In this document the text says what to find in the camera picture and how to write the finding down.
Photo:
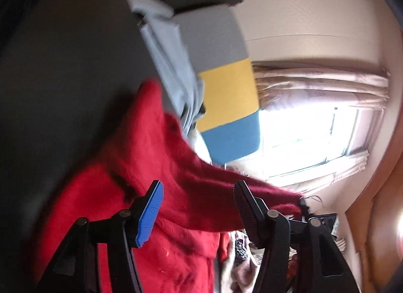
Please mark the pale pink curtain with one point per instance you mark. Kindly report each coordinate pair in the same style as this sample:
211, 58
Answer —
314, 85

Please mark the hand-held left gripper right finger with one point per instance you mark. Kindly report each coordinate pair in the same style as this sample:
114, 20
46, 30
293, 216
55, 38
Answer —
247, 211

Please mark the grey yellow blue chair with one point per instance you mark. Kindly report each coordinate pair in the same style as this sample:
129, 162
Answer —
226, 100

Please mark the grey garment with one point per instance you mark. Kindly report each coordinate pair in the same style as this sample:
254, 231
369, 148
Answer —
170, 66

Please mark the red knit sweater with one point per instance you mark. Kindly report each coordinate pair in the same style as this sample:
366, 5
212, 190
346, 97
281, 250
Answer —
176, 170

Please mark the bright window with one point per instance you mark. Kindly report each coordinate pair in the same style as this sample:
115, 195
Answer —
302, 135

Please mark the beige fuzzy cloth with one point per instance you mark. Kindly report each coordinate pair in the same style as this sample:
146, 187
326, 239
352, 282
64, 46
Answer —
242, 275

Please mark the dark patterned cloth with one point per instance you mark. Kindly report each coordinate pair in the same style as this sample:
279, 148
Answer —
241, 250

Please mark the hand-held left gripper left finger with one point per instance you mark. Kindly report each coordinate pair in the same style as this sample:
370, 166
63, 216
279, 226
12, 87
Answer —
151, 211

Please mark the brown wooden panel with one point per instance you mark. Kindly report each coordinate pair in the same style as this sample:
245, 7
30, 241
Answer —
377, 217

